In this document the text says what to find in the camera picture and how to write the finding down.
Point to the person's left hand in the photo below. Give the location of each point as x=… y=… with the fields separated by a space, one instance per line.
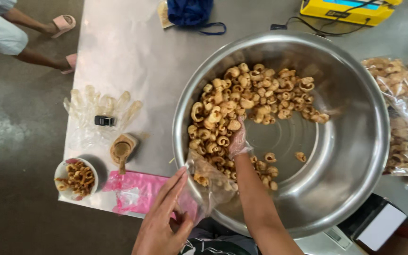
x=158 y=226

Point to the person's right hand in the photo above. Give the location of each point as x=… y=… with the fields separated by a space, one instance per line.
x=238 y=143

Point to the person's right fingers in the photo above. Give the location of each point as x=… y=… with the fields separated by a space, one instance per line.
x=237 y=129

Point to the clear plastic bag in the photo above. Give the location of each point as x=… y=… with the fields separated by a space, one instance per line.
x=213 y=184

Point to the heap of pork rinds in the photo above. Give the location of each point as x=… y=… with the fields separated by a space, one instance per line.
x=246 y=95

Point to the loose pork rind piece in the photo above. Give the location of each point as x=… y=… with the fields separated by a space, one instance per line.
x=270 y=157
x=300 y=156

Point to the large steel mixing bowl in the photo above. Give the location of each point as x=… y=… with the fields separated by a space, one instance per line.
x=345 y=148

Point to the jar of brown powder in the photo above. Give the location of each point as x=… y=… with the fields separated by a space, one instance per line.
x=124 y=145

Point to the person's dark patterned clothing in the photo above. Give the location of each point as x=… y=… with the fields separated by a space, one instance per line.
x=214 y=244

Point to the pink plastic bag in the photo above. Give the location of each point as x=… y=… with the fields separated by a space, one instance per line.
x=136 y=191

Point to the brown spoon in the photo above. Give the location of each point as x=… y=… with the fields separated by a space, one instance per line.
x=122 y=165

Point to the blue cloth bag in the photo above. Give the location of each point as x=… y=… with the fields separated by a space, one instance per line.
x=189 y=12

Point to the black clip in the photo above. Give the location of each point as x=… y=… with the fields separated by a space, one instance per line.
x=104 y=120

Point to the clear snack packet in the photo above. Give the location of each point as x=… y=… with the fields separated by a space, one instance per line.
x=163 y=14

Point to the stack of clear plastic bags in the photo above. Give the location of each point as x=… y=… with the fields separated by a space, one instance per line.
x=94 y=106

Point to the yellow sealing machine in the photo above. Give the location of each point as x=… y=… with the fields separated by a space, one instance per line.
x=345 y=12

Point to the large clear bag of rinds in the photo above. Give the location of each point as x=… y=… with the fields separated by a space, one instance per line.
x=398 y=113

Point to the digital weighing scale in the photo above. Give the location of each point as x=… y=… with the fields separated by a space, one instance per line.
x=374 y=223

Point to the brown fried snacks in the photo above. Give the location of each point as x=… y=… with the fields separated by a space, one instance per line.
x=78 y=179

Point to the pink sandal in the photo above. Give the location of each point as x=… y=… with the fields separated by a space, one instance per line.
x=63 y=24
x=71 y=62

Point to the small white bowl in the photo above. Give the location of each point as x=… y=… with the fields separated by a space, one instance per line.
x=61 y=173

